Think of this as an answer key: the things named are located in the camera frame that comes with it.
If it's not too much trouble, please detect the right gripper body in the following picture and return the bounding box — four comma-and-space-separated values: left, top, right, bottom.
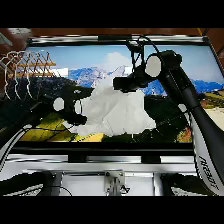
112, 75, 138, 94

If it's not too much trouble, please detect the white shirt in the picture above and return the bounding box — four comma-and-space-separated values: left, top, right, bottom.
63, 79, 158, 138

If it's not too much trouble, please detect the black cable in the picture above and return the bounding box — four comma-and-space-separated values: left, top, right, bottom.
137, 34, 158, 57

